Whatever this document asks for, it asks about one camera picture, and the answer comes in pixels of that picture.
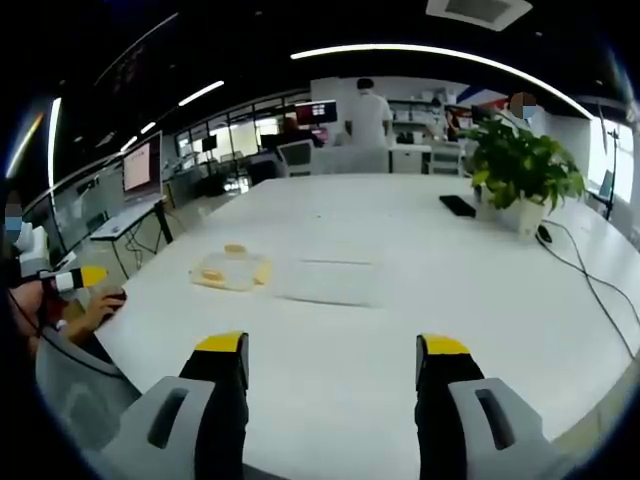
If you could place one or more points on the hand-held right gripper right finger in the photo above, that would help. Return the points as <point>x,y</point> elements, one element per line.
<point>445,410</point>

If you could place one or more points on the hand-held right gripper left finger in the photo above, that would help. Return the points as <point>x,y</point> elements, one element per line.
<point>220,410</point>

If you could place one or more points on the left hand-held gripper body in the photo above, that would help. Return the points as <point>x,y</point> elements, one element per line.
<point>34,252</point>

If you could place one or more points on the yellow plastic buckle part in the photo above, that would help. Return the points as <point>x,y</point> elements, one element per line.
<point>236,249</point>
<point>211,275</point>

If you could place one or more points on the person's left hand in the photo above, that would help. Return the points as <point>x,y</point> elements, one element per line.
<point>92,315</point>

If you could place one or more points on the white side desk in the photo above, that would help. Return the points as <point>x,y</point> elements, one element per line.
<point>125,220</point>

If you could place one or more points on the grey office chair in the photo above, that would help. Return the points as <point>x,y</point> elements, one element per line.
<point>80,395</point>

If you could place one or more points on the large pink-screen monitor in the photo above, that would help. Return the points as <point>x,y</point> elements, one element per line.
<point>142,167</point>

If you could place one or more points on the yellow plastic piece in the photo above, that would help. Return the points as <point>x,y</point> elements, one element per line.
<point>263,272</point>

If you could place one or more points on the clear plastic sheet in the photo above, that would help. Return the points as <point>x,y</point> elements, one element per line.
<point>330,282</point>

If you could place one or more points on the black flat keyboard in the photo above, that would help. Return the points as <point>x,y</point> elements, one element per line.
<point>457,205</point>

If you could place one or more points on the short ceiling light strip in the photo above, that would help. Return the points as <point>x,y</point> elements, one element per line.
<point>201,93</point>

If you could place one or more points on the white mesh office chair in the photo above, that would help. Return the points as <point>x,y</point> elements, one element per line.
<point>296,157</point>

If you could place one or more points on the white low cabinet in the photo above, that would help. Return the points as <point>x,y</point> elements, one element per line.
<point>410,160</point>

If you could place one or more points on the green potted plant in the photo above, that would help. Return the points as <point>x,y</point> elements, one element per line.
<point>525,165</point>

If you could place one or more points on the black tripod stand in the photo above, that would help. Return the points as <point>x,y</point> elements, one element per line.
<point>611,170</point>

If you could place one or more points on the red-screen monitor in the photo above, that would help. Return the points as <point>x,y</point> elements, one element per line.
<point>316,112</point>

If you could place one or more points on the long curved ceiling light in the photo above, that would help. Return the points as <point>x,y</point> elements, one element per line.
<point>450,54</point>

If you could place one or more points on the ceiling air vent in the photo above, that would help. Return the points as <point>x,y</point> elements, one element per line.
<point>479,12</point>

